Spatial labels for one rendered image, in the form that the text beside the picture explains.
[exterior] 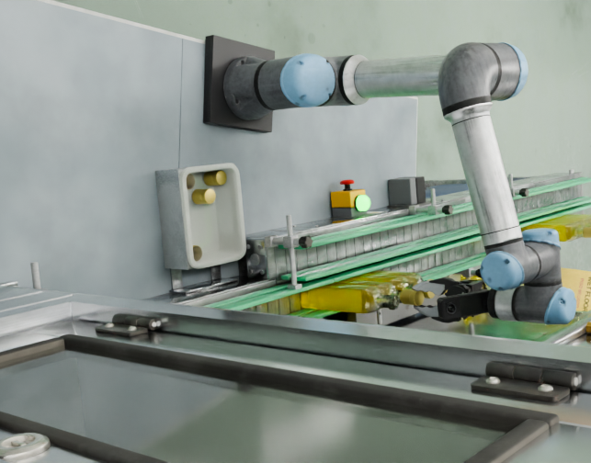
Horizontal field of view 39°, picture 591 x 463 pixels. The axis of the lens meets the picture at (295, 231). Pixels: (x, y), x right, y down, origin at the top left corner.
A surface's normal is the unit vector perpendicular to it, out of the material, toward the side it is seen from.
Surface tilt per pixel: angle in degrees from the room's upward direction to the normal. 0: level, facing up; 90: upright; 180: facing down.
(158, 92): 0
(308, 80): 9
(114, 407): 90
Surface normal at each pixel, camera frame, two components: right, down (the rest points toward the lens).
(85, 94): 0.75, 0.01
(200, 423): -0.08, -0.99
